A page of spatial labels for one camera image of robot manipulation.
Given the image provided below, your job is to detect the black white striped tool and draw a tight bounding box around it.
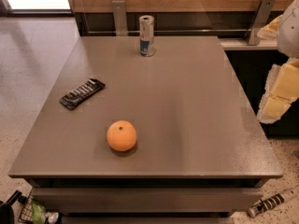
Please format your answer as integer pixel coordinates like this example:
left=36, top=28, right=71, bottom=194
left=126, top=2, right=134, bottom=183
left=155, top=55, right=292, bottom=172
left=247, top=188, right=298, bottom=218

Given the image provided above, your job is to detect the metal bracket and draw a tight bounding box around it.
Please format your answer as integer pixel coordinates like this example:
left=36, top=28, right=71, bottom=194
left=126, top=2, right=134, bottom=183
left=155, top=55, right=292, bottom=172
left=247, top=0, right=277, bottom=46
left=112, top=0, right=128, bottom=36

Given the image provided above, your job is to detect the right metal bracket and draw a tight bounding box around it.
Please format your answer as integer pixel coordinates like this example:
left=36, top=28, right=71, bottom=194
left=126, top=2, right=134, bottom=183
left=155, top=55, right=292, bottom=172
left=247, top=0, right=277, bottom=46

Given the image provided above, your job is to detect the grey table drawer front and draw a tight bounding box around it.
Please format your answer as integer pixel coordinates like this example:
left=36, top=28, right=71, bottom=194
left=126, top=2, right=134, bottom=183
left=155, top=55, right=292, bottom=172
left=32, top=188, right=262, bottom=213

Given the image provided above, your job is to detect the metal rail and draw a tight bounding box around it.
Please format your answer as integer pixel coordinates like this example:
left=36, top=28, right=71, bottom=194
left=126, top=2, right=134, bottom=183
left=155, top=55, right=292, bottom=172
left=86, top=28, right=251, bottom=35

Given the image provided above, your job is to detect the wire basket with green bag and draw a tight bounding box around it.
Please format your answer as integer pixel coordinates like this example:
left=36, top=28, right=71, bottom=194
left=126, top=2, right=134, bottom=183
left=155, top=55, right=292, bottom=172
left=18, top=196, right=61, bottom=224

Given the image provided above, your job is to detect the left metal bracket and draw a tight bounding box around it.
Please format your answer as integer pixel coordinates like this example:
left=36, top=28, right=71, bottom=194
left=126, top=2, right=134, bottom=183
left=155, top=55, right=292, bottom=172
left=112, top=0, right=128, bottom=36

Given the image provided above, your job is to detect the black snack bar wrapper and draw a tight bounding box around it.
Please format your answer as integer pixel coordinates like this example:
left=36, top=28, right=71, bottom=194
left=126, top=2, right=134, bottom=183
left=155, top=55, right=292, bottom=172
left=59, top=78, right=106, bottom=110

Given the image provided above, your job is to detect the orange fruit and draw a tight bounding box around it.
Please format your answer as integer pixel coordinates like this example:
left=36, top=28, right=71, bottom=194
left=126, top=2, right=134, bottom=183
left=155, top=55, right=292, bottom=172
left=107, top=120, right=137, bottom=151

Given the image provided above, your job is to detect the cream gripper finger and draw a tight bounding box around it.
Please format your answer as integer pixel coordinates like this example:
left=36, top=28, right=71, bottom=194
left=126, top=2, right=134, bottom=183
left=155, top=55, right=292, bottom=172
left=257, top=59, right=299, bottom=124
left=257, top=15, right=282, bottom=40

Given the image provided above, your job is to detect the black object on floor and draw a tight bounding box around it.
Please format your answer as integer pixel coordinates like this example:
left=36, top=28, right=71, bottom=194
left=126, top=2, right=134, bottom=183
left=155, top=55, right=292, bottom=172
left=0, top=190, right=21, bottom=224

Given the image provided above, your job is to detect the silver blue redbull can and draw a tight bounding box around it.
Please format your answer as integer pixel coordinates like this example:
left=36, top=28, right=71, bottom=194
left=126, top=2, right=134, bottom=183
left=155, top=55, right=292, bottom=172
left=139, top=15, right=155, bottom=57

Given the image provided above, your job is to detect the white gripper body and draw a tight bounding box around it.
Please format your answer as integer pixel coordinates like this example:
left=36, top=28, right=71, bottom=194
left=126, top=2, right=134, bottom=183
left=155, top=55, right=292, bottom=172
left=278, top=0, right=299, bottom=58

